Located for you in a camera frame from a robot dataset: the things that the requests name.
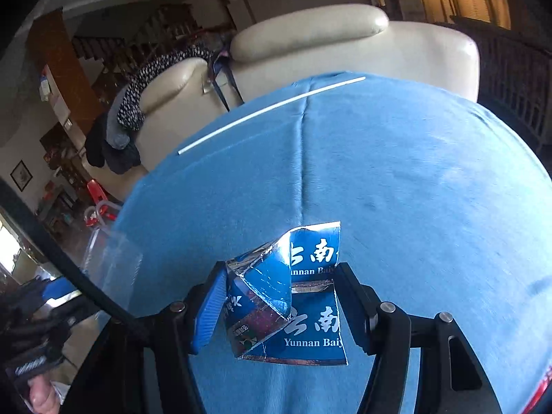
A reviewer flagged framed picture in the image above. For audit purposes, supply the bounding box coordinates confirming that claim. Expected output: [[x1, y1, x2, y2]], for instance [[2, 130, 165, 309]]
[[9, 159, 34, 193]]

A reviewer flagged blue torn carton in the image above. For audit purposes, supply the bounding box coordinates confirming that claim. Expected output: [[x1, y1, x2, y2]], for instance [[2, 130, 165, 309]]
[[224, 221, 349, 366]]

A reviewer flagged black cable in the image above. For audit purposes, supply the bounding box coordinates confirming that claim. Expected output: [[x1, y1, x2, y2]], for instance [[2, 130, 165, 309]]
[[0, 179, 149, 341]]

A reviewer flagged blue cloth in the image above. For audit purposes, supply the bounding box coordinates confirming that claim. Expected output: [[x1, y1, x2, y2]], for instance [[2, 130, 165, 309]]
[[97, 73, 552, 414]]

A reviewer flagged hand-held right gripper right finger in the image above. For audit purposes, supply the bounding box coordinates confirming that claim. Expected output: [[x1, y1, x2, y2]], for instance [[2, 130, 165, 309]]
[[336, 263, 503, 414]]

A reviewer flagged dark blue strap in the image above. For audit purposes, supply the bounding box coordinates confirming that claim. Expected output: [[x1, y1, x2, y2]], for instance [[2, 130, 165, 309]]
[[207, 52, 242, 113]]

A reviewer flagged cream leather sofa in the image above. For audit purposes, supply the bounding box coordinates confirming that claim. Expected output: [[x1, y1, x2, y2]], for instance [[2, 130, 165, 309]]
[[86, 3, 481, 201]]

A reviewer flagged red plastic stool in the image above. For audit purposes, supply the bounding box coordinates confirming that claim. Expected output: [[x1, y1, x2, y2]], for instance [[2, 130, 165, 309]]
[[86, 179, 118, 227]]

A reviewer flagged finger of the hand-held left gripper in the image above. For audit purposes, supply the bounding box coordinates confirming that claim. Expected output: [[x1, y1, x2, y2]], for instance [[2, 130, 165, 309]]
[[43, 277, 104, 324]]

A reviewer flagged thin white strip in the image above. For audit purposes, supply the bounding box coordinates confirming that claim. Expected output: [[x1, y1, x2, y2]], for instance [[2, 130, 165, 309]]
[[178, 76, 366, 155]]

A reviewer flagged red plastic object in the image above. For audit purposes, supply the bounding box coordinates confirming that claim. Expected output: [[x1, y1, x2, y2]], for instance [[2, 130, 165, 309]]
[[524, 366, 552, 414]]

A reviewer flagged clear plastic bag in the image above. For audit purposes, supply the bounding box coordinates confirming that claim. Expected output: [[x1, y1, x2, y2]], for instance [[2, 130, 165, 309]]
[[80, 224, 145, 311]]

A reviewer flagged black white speckled garment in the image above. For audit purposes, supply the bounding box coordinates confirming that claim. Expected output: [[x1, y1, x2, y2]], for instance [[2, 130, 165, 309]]
[[116, 47, 216, 132]]

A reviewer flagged person's left hand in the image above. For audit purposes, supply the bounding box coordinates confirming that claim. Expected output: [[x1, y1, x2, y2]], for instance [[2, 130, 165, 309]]
[[26, 375, 65, 414]]

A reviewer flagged dark wooden railing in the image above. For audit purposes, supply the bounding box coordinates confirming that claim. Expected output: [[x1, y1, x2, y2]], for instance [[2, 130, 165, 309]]
[[435, 17, 552, 156]]

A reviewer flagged dark grey garment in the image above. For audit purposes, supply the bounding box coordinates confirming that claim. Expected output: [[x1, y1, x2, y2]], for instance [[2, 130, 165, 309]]
[[84, 114, 143, 175]]

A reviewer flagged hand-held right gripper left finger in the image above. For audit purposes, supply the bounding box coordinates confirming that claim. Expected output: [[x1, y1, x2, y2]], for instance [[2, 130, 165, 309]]
[[71, 263, 228, 414]]

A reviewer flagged wooden staircase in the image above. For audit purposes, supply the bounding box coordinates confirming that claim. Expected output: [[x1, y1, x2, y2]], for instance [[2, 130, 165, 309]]
[[73, 4, 234, 108]]

